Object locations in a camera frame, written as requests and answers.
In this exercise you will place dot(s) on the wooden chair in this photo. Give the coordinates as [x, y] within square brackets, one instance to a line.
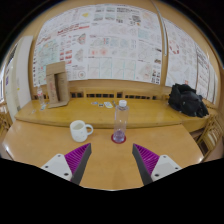
[211, 133]
[5, 120]

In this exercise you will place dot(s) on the small white card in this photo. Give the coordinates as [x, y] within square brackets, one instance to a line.
[108, 105]

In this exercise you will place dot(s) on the clear plastic water bottle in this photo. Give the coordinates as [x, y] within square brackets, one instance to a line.
[120, 120]

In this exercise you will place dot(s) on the white door panel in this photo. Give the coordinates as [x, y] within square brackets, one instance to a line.
[21, 73]

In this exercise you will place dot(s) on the small clear plastic bottle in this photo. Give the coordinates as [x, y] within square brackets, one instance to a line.
[41, 98]

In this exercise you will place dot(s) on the large wall poster sheet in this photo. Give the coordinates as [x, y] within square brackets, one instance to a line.
[106, 43]

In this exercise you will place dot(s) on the narrow wall poster sheet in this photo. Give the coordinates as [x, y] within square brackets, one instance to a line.
[186, 63]

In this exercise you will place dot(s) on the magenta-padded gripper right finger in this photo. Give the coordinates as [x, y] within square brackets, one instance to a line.
[148, 160]

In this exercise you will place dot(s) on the black bag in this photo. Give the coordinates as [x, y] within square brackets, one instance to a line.
[186, 100]

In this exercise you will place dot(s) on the flat round red coaster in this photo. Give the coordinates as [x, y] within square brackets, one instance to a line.
[118, 142]

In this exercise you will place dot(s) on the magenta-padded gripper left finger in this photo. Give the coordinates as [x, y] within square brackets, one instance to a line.
[76, 160]

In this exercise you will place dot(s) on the white ceramic mug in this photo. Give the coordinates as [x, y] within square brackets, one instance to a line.
[78, 131]

